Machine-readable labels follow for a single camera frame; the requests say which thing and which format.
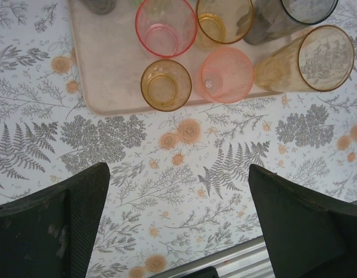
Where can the medium amber glass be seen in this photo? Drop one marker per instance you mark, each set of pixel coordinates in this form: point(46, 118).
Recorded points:
point(213, 32)

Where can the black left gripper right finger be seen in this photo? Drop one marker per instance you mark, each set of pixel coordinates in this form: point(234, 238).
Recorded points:
point(311, 240)

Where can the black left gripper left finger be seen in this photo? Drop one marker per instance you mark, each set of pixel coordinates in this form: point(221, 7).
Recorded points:
point(36, 237)

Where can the small amber glass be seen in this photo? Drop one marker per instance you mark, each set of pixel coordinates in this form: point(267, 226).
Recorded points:
point(163, 89)

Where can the tall amber glass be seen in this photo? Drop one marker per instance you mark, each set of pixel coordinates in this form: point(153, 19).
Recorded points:
point(276, 72)

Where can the aluminium table rail long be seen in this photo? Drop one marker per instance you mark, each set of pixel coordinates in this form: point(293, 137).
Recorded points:
point(242, 255)

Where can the pink glass with red rim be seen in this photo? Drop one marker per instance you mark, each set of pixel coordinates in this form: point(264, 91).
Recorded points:
point(163, 40)

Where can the floral print table cover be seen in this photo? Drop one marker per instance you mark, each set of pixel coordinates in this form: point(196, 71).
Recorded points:
point(178, 202)

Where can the tall grey glass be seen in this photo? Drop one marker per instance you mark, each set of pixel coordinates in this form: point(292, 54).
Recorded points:
point(268, 29)

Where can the small grey glass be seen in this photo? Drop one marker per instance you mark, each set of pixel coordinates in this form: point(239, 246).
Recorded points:
point(98, 7)

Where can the pink cloth mat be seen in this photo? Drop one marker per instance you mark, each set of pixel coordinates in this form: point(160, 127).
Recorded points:
point(108, 72)

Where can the salmon textured glass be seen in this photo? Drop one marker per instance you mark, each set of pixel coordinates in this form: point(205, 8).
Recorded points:
point(224, 81)

